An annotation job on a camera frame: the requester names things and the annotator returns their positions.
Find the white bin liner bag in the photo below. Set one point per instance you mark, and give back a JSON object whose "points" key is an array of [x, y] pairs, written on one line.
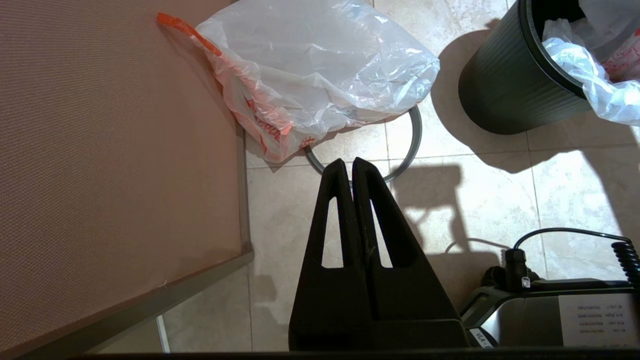
{"points": [[600, 85]]}

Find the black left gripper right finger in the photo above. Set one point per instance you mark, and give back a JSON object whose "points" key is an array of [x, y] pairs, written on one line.
{"points": [[410, 310]]}

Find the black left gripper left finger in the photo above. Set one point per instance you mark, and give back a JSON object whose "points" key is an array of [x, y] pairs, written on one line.
{"points": [[325, 310]]}

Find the grey black robot base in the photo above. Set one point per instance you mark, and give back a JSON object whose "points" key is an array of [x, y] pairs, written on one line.
{"points": [[530, 315]]}

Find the black round trash bin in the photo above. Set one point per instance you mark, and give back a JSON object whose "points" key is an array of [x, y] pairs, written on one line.
{"points": [[515, 85]]}

